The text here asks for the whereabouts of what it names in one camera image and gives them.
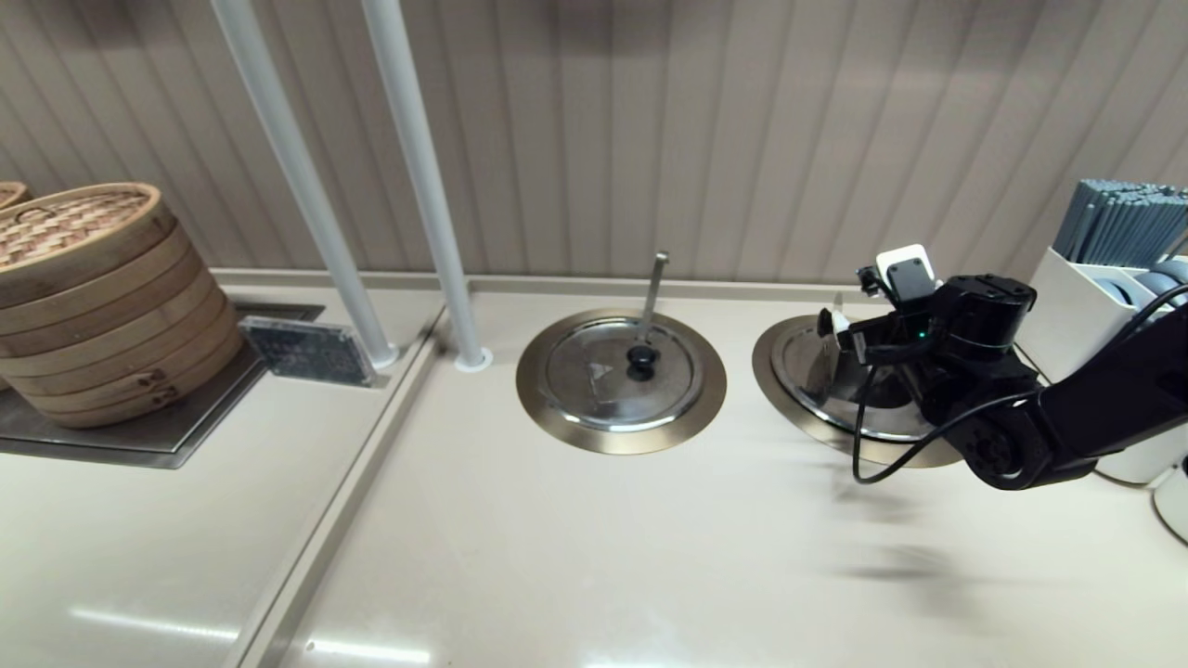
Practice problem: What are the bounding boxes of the folding steel pot lid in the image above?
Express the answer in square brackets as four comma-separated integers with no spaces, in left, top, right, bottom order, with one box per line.
[772,295,938,443]

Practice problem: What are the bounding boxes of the steel pot lid black knob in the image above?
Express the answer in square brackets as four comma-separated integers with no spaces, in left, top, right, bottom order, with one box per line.
[538,317,704,433]

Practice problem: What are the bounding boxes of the bamboo steamer baskets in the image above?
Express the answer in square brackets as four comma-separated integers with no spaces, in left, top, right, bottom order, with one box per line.
[0,182,247,430]

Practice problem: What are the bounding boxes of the white cutlery holder box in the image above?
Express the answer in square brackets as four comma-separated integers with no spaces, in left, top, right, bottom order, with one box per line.
[1016,246,1188,377]

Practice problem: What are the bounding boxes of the grey-blue chopstick bundle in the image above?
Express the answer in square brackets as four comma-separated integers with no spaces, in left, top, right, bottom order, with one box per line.
[1055,179,1188,270]

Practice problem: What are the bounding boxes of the white round container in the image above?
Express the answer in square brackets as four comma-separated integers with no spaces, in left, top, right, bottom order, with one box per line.
[1153,464,1188,546]
[1095,445,1188,486]

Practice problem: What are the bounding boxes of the white support pole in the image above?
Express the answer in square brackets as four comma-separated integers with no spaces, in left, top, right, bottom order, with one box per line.
[360,0,494,374]
[210,0,401,370]

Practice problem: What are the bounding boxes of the dark acrylic label sign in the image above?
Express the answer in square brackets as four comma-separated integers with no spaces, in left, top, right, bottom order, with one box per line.
[239,316,380,389]

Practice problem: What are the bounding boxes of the recessed steel steamer tray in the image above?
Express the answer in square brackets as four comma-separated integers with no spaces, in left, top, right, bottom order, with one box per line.
[0,302,326,470]

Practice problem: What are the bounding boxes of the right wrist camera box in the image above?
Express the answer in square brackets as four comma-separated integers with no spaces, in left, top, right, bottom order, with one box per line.
[875,244,939,303]

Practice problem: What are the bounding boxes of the black camera cable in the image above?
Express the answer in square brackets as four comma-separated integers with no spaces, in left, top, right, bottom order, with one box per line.
[851,283,1188,485]

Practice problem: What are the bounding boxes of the steel ladle handle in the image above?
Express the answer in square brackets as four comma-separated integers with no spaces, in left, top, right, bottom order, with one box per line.
[637,250,670,346]

